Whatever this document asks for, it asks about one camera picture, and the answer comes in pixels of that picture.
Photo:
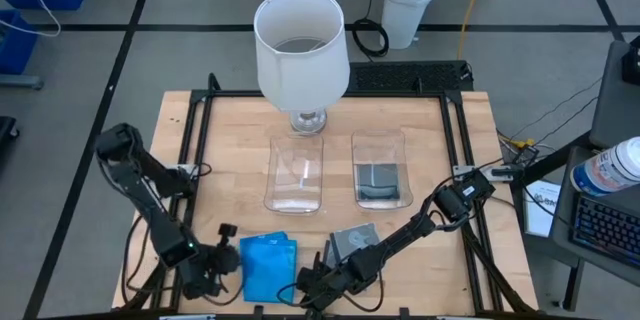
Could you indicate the white shade table lamp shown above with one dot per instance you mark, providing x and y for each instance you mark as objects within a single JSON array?
[{"x": 300, "y": 75}]

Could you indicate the white trash can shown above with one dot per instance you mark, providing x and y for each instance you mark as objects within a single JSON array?
[{"x": 410, "y": 5}]

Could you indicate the grey metal bar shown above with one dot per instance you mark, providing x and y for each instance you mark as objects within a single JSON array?
[{"x": 20, "y": 82}]

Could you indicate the white wipes canister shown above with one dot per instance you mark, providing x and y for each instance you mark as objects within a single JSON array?
[{"x": 610, "y": 167}]

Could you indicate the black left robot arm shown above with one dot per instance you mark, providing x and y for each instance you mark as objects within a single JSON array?
[{"x": 150, "y": 200}]

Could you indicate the black chair part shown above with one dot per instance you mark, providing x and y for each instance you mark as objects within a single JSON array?
[{"x": 7, "y": 127}]

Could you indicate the black perforated panel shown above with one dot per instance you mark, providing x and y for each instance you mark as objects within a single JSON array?
[{"x": 410, "y": 77}]

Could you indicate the silver mounting bracket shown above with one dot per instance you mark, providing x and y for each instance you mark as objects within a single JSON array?
[
  {"x": 182, "y": 167},
  {"x": 462, "y": 172}
]

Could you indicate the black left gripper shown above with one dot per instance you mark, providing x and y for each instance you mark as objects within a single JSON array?
[{"x": 220, "y": 262}]

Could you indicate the black desktop device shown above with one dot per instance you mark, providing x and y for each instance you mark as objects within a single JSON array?
[{"x": 632, "y": 60}]

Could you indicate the white paper sheet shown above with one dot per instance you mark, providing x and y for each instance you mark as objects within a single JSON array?
[{"x": 537, "y": 215}]

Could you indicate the grey side table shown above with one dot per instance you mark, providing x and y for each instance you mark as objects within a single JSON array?
[{"x": 615, "y": 110}]

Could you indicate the clear plastic bin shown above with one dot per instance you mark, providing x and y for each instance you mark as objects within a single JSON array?
[
  {"x": 380, "y": 145},
  {"x": 292, "y": 207}
]

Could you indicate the black keyboard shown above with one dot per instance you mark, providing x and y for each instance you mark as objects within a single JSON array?
[{"x": 605, "y": 225}]

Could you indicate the grey desk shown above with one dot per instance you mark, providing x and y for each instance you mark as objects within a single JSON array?
[{"x": 565, "y": 240}]

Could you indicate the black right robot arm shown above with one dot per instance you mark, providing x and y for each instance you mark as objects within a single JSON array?
[{"x": 400, "y": 230}]

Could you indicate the black metal table frame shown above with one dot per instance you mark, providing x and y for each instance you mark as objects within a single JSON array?
[{"x": 325, "y": 94}]

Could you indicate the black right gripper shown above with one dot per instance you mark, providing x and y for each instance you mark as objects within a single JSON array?
[{"x": 325, "y": 277}]

